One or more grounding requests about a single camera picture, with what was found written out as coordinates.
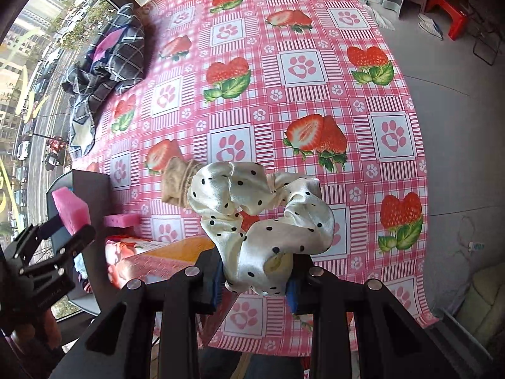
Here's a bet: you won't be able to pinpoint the pink sponge block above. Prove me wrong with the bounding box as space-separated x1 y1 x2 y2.
104 213 141 228
52 187 91 235

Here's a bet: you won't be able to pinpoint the cream polka dot scrunchie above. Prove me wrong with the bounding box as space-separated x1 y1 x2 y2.
187 162 335 296

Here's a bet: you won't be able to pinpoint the light blue fluffy cloth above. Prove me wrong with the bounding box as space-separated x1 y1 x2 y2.
74 253 88 280

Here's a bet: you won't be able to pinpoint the person left hand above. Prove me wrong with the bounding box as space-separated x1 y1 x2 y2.
10 309 62 349

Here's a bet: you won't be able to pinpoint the grey open cardboard box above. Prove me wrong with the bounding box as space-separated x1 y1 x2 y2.
45 169 118 316

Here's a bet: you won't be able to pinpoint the red patterned tissue box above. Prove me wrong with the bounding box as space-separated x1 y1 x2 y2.
126 236 238 346

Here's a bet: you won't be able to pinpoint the beige small sock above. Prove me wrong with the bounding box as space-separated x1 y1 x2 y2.
161 157 203 209

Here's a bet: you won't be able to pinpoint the white power strip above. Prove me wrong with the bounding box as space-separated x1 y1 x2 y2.
467 241 485 251

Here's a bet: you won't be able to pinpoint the navy plaid folded garment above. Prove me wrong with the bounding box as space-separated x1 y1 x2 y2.
62 3 145 159

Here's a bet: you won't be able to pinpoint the pink strawberry paw tablecloth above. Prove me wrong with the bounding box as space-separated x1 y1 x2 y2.
74 0 434 356

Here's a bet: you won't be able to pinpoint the white slippers on floor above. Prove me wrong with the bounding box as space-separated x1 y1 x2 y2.
418 13 443 40

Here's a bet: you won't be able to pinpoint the red plastic stool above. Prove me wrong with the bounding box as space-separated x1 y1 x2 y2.
425 0 471 40

